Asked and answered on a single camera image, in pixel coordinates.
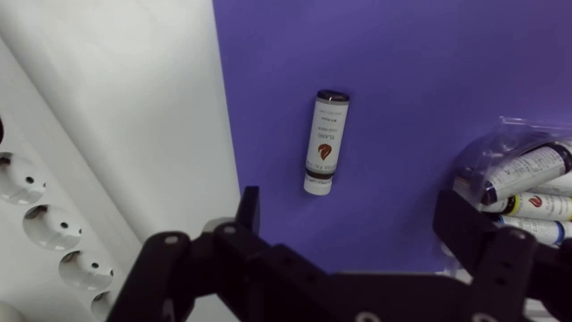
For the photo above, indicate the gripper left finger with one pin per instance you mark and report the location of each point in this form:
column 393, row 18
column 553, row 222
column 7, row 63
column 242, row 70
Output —
column 223, row 255

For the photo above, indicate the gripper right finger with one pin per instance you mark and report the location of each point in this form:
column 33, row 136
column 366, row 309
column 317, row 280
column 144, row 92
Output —
column 505, row 264

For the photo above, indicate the small bottle blue band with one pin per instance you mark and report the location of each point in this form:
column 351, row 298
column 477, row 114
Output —
column 536, row 226

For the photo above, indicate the small bottle yellow band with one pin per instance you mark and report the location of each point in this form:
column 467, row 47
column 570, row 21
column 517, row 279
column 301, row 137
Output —
column 545, row 205

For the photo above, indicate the small bottle dark cap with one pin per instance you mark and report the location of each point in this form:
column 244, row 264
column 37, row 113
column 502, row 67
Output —
column 527, row 170

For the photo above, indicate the clear plastic container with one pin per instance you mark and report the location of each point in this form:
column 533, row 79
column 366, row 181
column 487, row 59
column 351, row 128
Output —
column 482, row 156

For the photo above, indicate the small white bottle orange leaf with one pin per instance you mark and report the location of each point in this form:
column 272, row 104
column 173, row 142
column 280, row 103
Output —
column 325, row 143

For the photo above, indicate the white power strip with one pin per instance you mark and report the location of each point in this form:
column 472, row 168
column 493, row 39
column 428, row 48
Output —
column 49, row 250

